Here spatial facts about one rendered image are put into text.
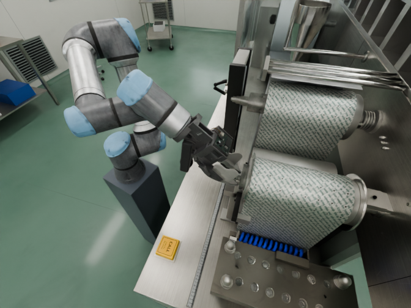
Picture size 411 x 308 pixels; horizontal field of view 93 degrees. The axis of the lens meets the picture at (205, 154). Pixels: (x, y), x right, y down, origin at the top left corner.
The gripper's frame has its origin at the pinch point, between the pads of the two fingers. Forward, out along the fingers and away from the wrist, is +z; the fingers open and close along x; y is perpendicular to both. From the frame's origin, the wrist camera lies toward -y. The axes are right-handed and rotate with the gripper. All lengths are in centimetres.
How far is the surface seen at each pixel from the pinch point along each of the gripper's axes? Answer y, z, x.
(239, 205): -6.4, 9.8, -2.1
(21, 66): -289, -212, 170
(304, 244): 1.3, 32.2, -4.7
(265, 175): 8.5, 2.9, -0.7
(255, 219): -3.8, 14.8, -4.6
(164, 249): -38.5, 6.6, -15.5
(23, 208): -217, -62, -1
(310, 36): 24, 3, 69
